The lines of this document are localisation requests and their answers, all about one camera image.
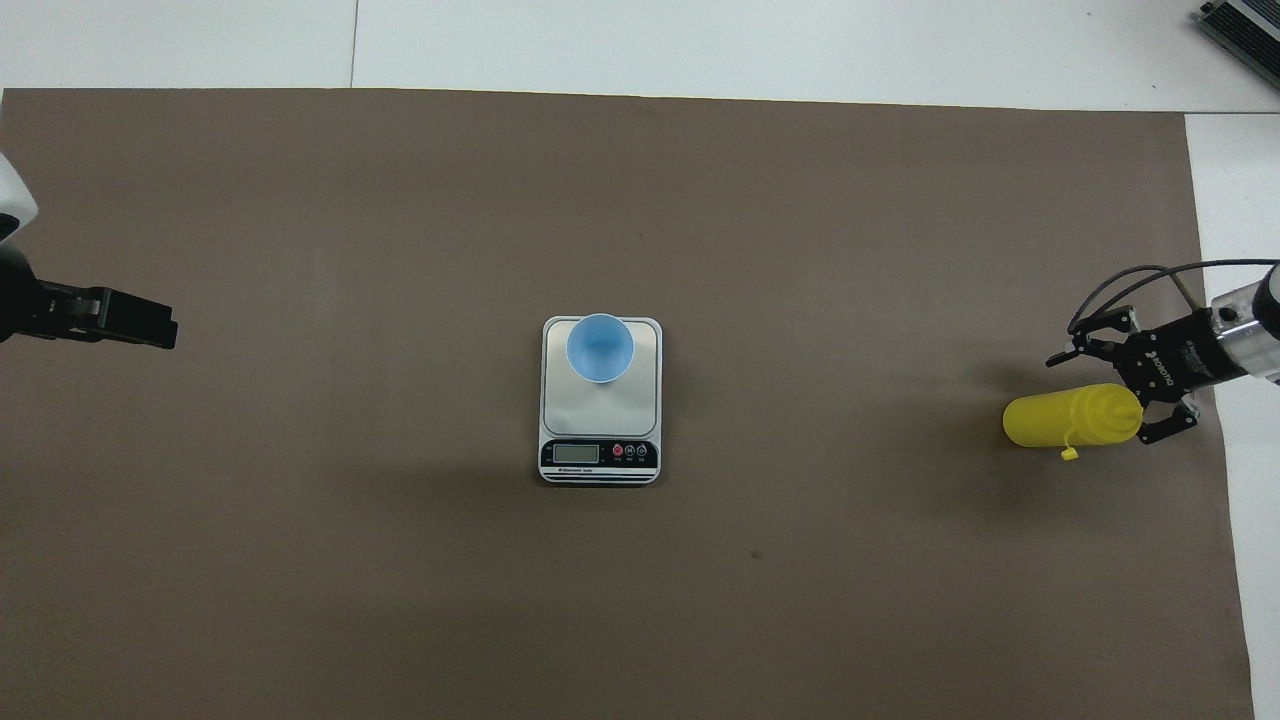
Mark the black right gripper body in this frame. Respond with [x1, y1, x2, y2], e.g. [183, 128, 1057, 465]
[1118, 308, 1223, 401]

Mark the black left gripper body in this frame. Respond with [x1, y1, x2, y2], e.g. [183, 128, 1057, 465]
[0, 240, 101, 343]

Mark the yellow squeeze seasoning bottle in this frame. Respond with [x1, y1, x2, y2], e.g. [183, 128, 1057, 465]
[1002, 383, 1144, 461]

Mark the light blue plastic cup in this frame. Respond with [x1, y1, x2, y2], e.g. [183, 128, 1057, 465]
[566, 313, 635, 384]

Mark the silver digital kitchen scale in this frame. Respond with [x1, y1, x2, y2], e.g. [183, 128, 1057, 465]
[539, 316, 663, 486]

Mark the grey metal device box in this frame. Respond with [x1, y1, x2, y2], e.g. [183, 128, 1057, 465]
[1198, 0, 1280, 96]

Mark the brown table mat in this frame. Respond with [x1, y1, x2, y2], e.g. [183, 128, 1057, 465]
[0, 88, 1256, 720]

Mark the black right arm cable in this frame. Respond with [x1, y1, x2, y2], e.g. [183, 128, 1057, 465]
[1067, 259, 1280, 336]

